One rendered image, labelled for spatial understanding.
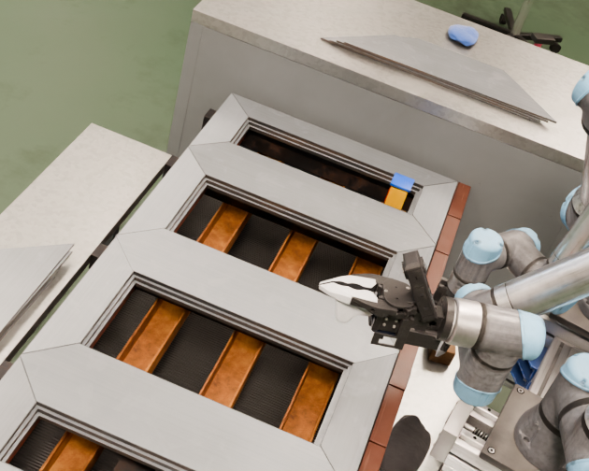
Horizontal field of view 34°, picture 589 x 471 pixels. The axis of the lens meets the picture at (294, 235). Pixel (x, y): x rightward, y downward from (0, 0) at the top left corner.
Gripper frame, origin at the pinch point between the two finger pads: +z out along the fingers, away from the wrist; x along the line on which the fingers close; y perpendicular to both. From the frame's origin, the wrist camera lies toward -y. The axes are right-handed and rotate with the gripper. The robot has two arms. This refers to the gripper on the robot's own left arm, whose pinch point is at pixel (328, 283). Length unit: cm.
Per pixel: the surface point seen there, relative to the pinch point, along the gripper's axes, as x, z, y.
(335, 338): 57, -16, 54
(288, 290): 70, -4, 52
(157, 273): 66, 28, 52
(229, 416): 28, 6, 58
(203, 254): 76, 18, 51
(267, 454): 21, -3, 59
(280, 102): 150, 3, 40
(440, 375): 70, -49, 69
